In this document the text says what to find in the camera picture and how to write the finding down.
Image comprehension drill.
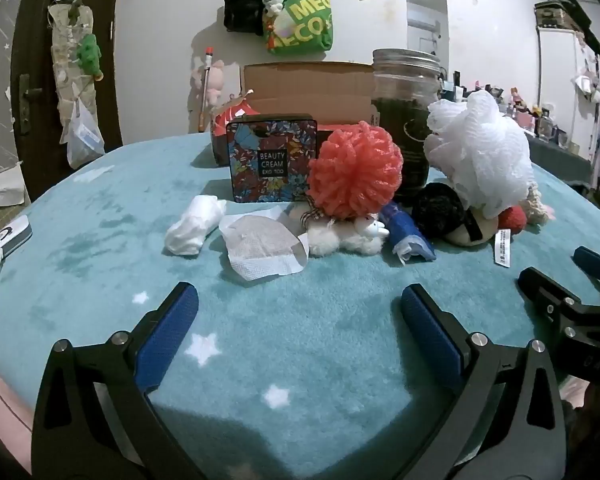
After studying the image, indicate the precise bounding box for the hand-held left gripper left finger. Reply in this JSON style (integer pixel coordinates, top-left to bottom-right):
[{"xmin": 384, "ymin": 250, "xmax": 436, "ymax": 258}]
[{"xmin": 31, "ymin": 281, "xmax": 206, "ymax": 480}]

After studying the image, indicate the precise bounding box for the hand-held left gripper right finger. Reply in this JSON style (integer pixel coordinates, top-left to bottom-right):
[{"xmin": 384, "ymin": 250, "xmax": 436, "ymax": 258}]
[{"xmin": 400, "ymin": 283, "xmax": 567, "ymax": 480}]

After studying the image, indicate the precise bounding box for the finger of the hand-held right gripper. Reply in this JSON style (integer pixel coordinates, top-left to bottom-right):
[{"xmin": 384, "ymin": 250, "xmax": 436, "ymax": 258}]
[
  {"xmin": 518, "ymin": 267, "xmax": 600, "ymax": 341},
  {"xmin": 573, "ymin": 246, "xmax": 600, "ymax": 306}
]

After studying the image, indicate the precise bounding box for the pink knitted scrunchie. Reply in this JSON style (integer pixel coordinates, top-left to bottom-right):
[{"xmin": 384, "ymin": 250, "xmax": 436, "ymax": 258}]
[{"xmin": 522, "ymin": 185, "xmax": 557, "ymax": 225}]

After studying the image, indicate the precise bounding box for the beige powder puff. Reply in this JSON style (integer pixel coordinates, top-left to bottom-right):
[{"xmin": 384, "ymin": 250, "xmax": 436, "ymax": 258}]
[{"xmin": 440, "ymin": 207, "xmax": 501, "ymax": 246}]

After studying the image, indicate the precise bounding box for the white cloth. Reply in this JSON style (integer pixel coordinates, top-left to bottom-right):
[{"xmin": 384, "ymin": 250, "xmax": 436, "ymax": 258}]
[{"xmin": 165, "ymin": 196, "xmax": 227, "ymax": 257}]

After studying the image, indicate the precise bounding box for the white gauze sheet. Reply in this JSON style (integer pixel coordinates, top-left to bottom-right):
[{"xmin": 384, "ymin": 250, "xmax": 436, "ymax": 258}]
[{"xmin": 218, "ymin": 210, "xmax": 310, "ymax": 282}]

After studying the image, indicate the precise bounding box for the white plush toy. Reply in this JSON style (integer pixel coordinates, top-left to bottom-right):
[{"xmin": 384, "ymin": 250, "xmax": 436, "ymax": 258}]
[{"xmin": 300, "ymin": 210, "xmax": 391, "ymax": 258}]

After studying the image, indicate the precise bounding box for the white mesh bath pouf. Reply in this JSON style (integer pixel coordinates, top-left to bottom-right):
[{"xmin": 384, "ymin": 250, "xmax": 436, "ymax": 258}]
[{"xmin": 424, "ymin": 91, "xmax": 535, "ymax": 220}]

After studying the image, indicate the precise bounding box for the coral mesh bath pouf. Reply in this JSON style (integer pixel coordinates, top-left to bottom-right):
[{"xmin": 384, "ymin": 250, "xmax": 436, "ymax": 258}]
[{"xmin": 307, "ymin": 121, "xmax": 405, "ymax": 221}]

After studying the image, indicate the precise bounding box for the cardboard box with red inside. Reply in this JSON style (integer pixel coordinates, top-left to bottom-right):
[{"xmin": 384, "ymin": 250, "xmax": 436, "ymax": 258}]
[{"xmin": 211, "ymin": 61, "xmax": 381, "ymax": 168}]

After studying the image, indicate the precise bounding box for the white paper label tag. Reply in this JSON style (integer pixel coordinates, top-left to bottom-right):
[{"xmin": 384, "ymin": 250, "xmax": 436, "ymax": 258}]
[{"xmin": 494, "ymin": 228, "xmax": 512, "ymax": 267}]

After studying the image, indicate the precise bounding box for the dark dresser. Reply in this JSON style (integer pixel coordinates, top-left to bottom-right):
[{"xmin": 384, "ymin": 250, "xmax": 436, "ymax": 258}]
[{"xmin": 525, "ymin": 132, "xmax": 596, "ymax": 196}]

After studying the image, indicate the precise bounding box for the black fluffy scrunchie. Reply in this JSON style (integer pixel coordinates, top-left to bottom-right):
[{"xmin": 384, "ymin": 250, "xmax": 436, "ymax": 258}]
[{"xmin": 411, "ymin": 182, "xmax": 468, "ymax": 238}]

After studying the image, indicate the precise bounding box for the row of cosmetic bottles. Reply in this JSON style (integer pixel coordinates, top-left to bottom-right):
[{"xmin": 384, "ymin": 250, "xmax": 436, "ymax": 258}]
[{"xmin": 440, "ymin": 72, "xmax": 586, "ymax": 156}]

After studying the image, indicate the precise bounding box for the floral tin box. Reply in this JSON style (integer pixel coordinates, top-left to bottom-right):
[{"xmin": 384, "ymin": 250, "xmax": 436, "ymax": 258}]
[{"xmin": 226, "ymin": 114, "xmax": 321, "ymax": 204}]

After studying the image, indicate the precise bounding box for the white flat case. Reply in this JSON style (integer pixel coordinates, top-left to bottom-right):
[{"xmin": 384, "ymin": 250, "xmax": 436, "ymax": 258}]
[{"xmin": 0, "ymin": 215, "xmax": 33, "ymax": 276}]

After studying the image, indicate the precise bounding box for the pink bedsheet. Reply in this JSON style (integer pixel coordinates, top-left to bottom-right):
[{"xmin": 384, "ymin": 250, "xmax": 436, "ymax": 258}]
[{"xmin": 0, "ymin": 352, "xmax": 33, "ymax": 476}]

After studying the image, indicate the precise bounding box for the white cabinet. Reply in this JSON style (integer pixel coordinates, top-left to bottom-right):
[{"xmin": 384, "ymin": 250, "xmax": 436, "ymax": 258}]
[{"xmin": 535, "ymin": 2, "xmax": 600, "ymax": 126}]

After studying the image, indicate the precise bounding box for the clear plastic bag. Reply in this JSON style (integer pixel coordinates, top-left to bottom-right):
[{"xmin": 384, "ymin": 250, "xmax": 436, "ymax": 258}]
[{"xmin": 66, "ymin": 100, "xmax": 106, "ymax": 170}]

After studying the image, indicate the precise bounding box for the large glass jar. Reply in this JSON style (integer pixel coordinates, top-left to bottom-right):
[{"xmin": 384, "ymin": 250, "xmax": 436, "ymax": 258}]
[{"xmin": 371, "ymin": 48, "xmax": 441, "ymax": 206}]

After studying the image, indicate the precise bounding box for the white paper bag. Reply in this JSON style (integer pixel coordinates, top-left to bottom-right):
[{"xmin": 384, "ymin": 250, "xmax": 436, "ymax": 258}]
[{"xmin": 0, "ymin": 160, "xmax": 28, "ymax": 208}]

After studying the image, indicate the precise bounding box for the stick with orange cap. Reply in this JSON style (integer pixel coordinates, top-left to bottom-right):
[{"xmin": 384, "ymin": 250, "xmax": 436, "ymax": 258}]
[{"xmin": 198, "ymin": 47, "xmax": 216, "ymax": 133}]

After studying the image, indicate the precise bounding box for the green plush toy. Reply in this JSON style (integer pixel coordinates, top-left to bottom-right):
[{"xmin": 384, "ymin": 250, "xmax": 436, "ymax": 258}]
[{"xmin": 76, "ymin": 34, "xmax": 105, "ymax": 81}]

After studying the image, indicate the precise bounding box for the brown door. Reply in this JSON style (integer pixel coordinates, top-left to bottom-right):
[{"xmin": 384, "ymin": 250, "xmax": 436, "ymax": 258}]
[{"xmin": 10, "ymin": 0, "xmax": 126, "ymax": 201}]

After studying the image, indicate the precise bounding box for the green tote bag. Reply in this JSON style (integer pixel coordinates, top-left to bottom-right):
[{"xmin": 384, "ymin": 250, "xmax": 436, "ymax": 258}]
[{"xmin": 262, "ymin": 0, "xmax": 333, "ymax": 56}]

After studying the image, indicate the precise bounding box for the metal door handle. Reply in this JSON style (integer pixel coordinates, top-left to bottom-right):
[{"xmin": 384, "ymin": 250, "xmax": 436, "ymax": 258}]
[{"xmin": 19, "ymin": 74, "xmax": 33, "ymax": 133}]

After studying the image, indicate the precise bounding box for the wall mirror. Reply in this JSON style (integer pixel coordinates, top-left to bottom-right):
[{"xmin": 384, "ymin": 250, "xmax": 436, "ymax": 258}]
[{"xmin": 404, "ymin": 0, "xmax": 451, "ymax": 91}]

